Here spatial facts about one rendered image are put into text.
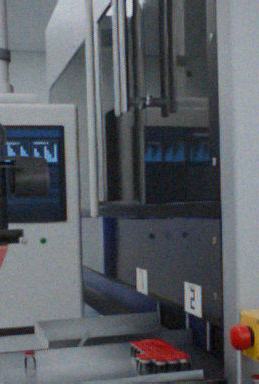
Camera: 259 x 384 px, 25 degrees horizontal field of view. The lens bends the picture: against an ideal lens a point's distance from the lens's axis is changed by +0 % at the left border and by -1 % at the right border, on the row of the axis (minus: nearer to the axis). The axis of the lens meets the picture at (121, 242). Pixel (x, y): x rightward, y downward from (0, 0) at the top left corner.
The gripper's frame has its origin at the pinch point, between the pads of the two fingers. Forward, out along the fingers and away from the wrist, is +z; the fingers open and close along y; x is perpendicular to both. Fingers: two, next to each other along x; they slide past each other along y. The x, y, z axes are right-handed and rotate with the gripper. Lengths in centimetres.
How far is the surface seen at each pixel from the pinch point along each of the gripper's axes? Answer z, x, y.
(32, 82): -157, 543, 77
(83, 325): 19, 54, 25
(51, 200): -16, 88, 24
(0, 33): -71, 94, 11
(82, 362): 19.9, 19.5, 18.1
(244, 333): 8.2, -19.6, 36.0
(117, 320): 18, 54, 35
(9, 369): 19.7, 19.5, 3.0
